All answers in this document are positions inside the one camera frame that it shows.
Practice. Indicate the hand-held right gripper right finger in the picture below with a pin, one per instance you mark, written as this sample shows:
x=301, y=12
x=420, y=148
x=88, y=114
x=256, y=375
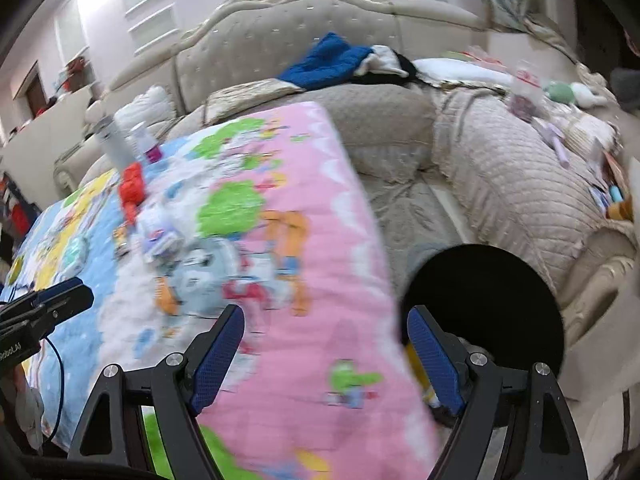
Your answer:
x=435, y=360

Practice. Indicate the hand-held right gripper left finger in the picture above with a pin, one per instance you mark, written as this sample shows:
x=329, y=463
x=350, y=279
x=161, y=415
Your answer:
x=217, y=360

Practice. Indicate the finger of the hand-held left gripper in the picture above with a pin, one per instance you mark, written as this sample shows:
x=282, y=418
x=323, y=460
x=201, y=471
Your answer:
x=60, y=290
x=70, y=307

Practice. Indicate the black round bin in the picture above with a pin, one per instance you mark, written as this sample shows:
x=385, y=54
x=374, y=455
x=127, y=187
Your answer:
x=490, y=300

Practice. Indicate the small blue white box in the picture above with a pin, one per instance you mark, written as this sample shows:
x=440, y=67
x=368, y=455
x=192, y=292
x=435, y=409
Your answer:
x=160, y=245

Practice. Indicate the red toy block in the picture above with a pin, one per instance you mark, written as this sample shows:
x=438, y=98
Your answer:
x=132, y=187

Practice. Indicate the pink cartoon printed blanket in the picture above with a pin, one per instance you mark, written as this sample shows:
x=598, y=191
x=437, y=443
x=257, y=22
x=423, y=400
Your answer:
x=300, y=260

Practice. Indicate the beige carved armchair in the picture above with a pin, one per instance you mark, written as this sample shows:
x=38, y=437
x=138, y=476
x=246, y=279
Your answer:
x=75, y=160

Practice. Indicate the silver thermos bottle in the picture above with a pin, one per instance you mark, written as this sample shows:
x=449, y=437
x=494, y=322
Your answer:
x=114, y=142

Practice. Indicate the white partition counter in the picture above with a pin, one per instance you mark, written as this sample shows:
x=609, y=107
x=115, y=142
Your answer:
x=50, y=130

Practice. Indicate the clear bottle with pink base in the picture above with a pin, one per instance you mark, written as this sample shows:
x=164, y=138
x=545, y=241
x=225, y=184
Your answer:
x=145, y=145

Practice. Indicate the quilted beige cover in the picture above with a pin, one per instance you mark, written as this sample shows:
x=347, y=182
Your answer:
x=510, y=180

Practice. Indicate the white quilted pillow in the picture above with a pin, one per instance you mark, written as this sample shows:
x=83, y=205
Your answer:
x=145, y=107

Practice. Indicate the dark wooden door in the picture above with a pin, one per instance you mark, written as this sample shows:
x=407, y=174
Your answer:
x=36, y=90

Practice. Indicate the quilted beige cushion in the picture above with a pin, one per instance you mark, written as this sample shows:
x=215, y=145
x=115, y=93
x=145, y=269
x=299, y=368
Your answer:
x=385, y=125

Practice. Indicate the pink white stick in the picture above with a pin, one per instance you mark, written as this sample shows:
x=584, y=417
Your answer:
x=555, y=142

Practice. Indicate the embroidered beige cushion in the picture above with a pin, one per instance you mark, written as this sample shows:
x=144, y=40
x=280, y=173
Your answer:
x=245, y=97

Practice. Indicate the clear plastic bag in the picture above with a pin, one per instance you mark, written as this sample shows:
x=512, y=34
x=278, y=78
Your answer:
x=522, y=90

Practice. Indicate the green plush toy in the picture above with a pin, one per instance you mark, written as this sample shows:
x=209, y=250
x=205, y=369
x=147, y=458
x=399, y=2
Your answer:
x=562, y=92

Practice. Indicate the white and black garment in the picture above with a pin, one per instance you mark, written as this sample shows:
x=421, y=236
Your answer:
x=387, y=65

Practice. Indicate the blue knitted garment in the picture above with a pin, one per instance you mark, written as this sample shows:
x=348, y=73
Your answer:
x=325, y=62

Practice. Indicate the tufted beige headboard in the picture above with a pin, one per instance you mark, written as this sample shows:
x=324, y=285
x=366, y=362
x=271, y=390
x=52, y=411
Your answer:
x=260, y=40

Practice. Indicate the grey patterned curtain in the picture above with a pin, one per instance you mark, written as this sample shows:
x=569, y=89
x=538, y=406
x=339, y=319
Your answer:
x=520, y=0

